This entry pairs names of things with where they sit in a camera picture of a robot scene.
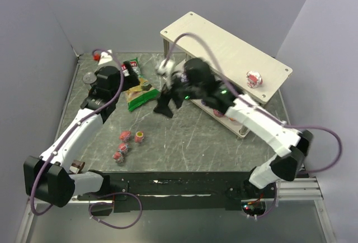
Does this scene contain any pink cup toy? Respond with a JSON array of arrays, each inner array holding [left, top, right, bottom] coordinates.
[[134, 131, 144, 144]]

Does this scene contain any pink white cupcake toy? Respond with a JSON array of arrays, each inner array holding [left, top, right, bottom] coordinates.
[[246, 71, 263, 88]]

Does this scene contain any pink striped bunny toy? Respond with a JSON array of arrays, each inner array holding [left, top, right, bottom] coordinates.
[[117, 142, 129, 154]]

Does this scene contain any purple bunny pink base toy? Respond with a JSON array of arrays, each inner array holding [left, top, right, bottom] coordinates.
[[180, 73, 189, 83]]

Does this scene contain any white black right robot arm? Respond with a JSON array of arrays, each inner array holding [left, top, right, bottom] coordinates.
[[153, 58, 313, 189]]

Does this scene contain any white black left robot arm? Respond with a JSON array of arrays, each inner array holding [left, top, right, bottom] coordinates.
[[23, 61, 139, 207]]

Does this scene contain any white wooden two-tier shelf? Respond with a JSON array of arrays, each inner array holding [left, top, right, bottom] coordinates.
[[160, 12, 293, 121]]

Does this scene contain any green Chuba chips bag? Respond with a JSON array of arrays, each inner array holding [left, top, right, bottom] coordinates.
[[125, 58, 159, 112]]

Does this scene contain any dark soda can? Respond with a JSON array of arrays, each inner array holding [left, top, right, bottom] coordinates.
[[82, 72, 97, 91]]

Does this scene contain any pink bunny red bow toy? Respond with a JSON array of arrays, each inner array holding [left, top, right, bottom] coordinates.
[[113, 152, 124, 163]]

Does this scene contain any brown snack bar wrapper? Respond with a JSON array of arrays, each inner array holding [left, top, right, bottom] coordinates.
[[69, 160, 85, 174]]

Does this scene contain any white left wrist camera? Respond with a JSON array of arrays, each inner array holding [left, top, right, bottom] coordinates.
[[93, 50, 113, 66]]

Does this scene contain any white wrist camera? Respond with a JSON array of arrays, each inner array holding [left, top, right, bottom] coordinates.
[[93, 50, 113, 66], [155, 60, 176, 84]]

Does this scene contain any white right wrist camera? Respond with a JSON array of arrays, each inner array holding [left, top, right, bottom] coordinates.
[[155, 60, 176, 84]]

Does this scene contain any pink bunny flower ring toy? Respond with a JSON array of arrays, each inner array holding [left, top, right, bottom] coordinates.
[[119, 130, 131, 142]]

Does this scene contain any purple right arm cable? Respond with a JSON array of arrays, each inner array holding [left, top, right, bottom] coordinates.
[[164, 32, 343, 218]]

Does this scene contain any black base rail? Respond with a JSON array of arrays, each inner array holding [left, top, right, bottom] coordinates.
[[78, 171, 277, 213]]

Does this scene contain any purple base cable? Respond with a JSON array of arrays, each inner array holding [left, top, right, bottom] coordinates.
[[88, 194, 143, 230]]

